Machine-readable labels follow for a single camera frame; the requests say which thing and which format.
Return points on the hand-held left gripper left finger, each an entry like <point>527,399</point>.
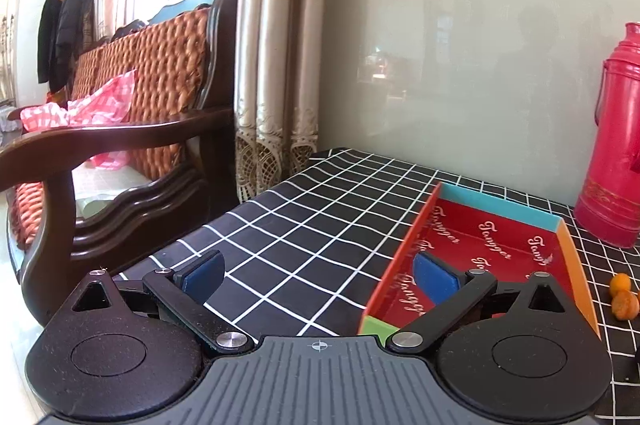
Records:
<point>204,274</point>

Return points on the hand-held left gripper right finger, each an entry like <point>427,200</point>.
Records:
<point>434,277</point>

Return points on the red paper tray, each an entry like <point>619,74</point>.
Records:
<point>480,230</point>

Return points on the small orange tangerine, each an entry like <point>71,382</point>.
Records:
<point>620,283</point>
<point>626,305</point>

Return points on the black white checkered tablecloth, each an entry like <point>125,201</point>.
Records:
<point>300,230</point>

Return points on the pink checked cloth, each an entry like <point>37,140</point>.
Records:
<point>100,102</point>

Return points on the pink thermos flask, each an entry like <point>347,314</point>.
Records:
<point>612,145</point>

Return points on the wooden sofa with orange cushions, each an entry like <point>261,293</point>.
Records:
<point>165,55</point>

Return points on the beige patterned curtain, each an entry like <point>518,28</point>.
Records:
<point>270,55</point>

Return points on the blue chair back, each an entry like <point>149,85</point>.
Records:
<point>185,2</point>

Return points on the black coat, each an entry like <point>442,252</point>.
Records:
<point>75,20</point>
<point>49,30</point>

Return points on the white panel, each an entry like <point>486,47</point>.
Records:
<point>27,35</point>

